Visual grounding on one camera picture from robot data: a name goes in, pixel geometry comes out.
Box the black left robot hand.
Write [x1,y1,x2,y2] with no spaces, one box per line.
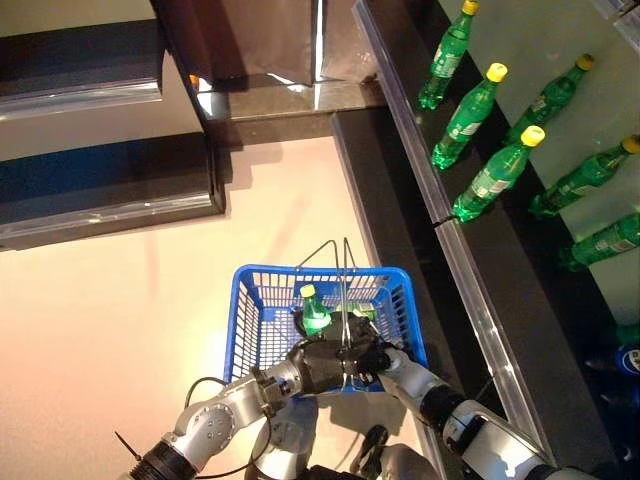
[294,338,375,397]

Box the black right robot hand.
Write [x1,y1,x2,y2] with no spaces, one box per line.
[328,312,395,385]

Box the chrome wire basket handle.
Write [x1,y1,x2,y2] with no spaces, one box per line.
[297,239,351,361]
[342,237,359,361]

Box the blue plastic shopping basket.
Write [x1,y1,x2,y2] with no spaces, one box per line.
[222,263,429,399]

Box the grey robot body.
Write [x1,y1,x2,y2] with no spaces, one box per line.
[247,394,439,480]

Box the black base shelf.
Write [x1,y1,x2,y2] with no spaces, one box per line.
[329,107,506,431]

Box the dark glossy floor plinth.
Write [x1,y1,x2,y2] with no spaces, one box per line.
[192,74,389,124]

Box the dark cola bottle blue label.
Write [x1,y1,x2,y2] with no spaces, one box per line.
[584,342,640,381]

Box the chrome corner strip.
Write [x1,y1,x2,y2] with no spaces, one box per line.
[309,0,325,86]

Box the brown glossy panel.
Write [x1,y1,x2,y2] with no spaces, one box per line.
[149,0,384,85]

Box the grey metal store shelf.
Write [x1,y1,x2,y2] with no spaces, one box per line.
[612,7,640,41]

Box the clear plastic price rail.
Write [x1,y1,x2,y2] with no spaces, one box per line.
[352,0,454,226]
[434,217,556,466]
[589,0,629,21]

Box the black cable tie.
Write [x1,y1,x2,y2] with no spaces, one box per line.
[113,430,145,465]

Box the dark side shelf with rail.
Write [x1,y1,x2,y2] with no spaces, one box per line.
[0,19,166,121]
[0,132,227,251]

